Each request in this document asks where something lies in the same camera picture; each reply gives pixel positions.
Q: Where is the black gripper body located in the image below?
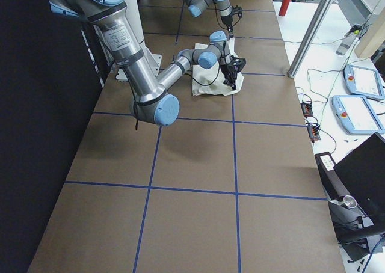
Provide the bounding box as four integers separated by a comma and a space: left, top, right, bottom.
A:
221, 55, 246, 89
221, 5, 242, 38

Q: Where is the cream long-sleeve cat shirt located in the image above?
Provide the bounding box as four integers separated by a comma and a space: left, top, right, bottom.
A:
191, 37, 245, 97

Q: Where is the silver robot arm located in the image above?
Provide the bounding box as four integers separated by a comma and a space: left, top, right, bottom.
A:
183, 0, 242, 38
50, 0, 246, 126

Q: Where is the red cylindrical bottle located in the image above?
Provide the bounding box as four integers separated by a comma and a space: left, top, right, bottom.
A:
279, 0, 292, 17

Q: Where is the far orange black connector box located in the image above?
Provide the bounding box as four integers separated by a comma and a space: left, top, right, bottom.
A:
300, 102, 313, 118

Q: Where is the orange black connector box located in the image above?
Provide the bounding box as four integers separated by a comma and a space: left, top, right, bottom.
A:
300, 102, 313, 118
307, 123, 321, 143

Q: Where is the near orange black connector box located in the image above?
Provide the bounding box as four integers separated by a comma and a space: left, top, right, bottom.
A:
307, 123, 321, 143

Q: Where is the far teach pendant tablet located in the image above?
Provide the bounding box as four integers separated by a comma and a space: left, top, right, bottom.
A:
343, 64, 384, 101

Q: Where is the teach pendant tablet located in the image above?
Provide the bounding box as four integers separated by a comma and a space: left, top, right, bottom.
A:
331, 95, 384, 135
343, 64, 384, 101

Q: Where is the near teach pendant tablet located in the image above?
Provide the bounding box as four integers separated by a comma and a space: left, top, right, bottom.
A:
331, 95, 384, 135

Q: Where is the black case with white label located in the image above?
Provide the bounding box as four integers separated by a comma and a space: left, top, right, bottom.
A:
315, 152, 350, 200

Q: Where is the black monitor with stand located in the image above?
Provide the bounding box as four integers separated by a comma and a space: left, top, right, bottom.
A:
332, 133, 384, 261

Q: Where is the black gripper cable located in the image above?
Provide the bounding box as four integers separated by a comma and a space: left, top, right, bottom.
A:
183, 41, 229, 87
214, 2, 243, 30

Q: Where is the aluminium frame post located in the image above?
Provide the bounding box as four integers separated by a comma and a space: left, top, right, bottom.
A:
287, 0, 333, 78

